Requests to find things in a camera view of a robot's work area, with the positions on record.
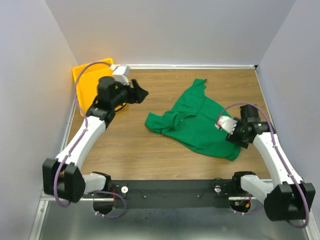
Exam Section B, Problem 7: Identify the green t shirt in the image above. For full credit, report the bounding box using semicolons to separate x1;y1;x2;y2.
144;78;241;161

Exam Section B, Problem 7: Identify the aluminium left side rail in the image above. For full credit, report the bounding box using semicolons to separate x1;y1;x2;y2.
59;97;77;152

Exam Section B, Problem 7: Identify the aluminium right side rail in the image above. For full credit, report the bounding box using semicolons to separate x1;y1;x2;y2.
254;68;277;132

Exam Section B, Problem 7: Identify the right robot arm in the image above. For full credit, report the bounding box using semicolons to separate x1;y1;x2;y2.
215;103;316;223

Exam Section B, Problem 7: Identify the aluminium rail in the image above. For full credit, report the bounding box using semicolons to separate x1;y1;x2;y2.
59;97;77;152
39;179;311;201
254;68;277;132

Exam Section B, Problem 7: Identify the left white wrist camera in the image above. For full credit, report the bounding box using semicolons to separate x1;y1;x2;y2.
109;64;131;86

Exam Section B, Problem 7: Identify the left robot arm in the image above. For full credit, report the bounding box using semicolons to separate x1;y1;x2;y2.
42;76;149;203

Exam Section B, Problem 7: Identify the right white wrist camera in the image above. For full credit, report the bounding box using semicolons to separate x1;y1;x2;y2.
215;115;238;135

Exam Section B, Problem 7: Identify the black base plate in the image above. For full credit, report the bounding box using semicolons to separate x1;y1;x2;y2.
82;179;261;213

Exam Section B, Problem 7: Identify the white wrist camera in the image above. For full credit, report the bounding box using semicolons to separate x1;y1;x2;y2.
215;115;238;135
109;64;131;86

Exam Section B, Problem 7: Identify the aluminium front rail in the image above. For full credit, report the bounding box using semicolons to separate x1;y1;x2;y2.
39;179;311;201

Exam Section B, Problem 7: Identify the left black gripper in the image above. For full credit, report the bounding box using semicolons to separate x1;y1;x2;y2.
111;78;150;108

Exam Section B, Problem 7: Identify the yellow plastic tray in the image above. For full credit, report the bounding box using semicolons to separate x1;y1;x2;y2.
72;58;120;116

